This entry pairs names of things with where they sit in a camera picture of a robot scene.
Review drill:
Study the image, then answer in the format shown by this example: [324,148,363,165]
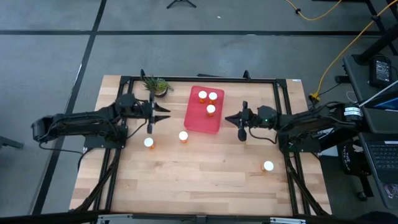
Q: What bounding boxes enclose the potted succulent plant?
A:
[142,75,174,98]

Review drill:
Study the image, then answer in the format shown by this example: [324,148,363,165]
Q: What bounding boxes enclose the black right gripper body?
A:
[238,101,279,142]

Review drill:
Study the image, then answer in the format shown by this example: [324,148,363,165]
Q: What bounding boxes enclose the pink translucent plastic basket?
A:
[183,85,226,135]

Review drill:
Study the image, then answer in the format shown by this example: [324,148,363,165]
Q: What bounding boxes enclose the dark grey laptop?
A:
[357,132,398,210]

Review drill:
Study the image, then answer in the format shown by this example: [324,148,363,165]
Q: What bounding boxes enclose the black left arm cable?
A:
[126,99,150,140]

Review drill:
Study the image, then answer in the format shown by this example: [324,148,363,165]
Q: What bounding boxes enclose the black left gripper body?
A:
[135,92,155,134]

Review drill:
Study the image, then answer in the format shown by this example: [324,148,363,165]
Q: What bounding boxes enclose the black stand leg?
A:
[0,136,25,150]

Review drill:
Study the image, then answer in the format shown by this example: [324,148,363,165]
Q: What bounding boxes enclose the blue screen device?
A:
[360,80,398,111]

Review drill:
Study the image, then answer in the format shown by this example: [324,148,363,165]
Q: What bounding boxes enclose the black aluminium table frame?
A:
[70,68,332,218]

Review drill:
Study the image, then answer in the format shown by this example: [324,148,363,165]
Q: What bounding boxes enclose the black power adapter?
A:
[369,55,393,88]

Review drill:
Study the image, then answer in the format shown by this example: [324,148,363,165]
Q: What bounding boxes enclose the black printed bag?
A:
[337,141,374,200]

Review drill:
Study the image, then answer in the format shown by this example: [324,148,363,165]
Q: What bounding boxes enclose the black metal stand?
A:
[354,0,398,66]

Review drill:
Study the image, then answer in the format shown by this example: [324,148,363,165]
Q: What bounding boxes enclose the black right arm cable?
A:
[248,126,279,146]

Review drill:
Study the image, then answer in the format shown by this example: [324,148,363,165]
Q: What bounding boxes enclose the dark grey desk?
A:
[341,54,398,134]

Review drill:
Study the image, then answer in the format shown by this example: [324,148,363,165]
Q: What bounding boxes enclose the yellow extension cable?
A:
[285,0,343,22]
[309,0,398,103]

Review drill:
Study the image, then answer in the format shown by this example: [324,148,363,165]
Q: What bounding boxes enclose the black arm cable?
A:
[126,99,150,140]
[248,126,279,146]

